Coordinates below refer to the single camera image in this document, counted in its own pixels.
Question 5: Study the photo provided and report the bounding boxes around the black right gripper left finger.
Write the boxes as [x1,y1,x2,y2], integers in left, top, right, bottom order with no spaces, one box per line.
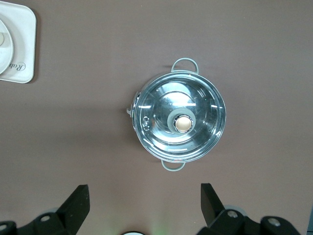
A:
[0,185,91,235]

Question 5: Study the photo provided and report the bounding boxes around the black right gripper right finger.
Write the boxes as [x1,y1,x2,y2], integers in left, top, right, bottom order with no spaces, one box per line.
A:
[197,183,303,235]

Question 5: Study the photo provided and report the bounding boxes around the round cream plate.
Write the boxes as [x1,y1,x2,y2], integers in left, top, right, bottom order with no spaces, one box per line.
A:
[0,18,15,75]

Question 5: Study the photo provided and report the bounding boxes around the cream rabbit print tray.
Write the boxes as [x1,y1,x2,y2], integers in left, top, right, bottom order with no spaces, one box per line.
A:
[0,0,37,84]

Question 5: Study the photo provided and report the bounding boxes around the pale green electric pot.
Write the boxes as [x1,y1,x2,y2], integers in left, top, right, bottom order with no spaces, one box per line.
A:
[126,57,227,172]

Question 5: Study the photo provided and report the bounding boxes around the glass pot lid, gold knob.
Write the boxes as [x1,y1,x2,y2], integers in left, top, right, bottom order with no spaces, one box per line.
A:
[134,72,227,164]

